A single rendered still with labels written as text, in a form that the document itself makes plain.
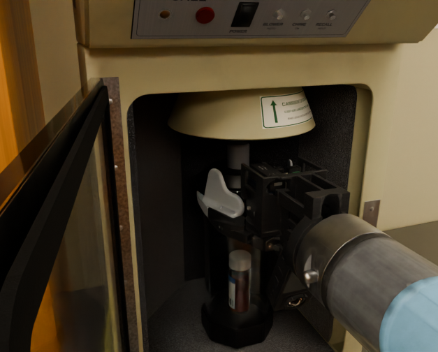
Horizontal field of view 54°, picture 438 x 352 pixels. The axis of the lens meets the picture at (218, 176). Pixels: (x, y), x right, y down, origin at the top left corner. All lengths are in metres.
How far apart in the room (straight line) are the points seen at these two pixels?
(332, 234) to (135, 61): 0.21
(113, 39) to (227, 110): 0.15
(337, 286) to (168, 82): 0.22
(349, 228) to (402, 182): 0.85
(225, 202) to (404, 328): 0.26
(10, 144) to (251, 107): 0.24
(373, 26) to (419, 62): 0.71
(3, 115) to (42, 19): 0.53
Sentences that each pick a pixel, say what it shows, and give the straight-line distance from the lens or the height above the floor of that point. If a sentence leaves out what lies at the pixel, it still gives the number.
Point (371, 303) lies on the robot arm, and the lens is 0.30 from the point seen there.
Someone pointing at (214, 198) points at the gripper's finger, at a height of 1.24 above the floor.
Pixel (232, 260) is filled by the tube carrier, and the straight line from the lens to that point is 0.55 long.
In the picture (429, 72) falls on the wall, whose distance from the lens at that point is 1.16.
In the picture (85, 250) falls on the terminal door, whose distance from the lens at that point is 0.21.
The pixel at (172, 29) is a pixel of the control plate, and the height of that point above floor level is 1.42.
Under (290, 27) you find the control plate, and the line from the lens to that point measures 0.38.
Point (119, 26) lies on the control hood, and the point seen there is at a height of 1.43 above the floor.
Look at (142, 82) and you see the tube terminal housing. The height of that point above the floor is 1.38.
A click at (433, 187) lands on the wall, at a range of 1.28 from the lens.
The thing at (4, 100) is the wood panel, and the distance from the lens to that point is 0.29.
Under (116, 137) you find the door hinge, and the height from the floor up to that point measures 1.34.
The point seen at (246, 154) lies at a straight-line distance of 0.53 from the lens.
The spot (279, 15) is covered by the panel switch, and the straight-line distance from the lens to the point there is 0.36.
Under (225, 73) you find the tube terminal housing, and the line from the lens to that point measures 0.40.
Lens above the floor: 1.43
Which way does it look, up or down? 19 degrees down
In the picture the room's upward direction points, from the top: straight up
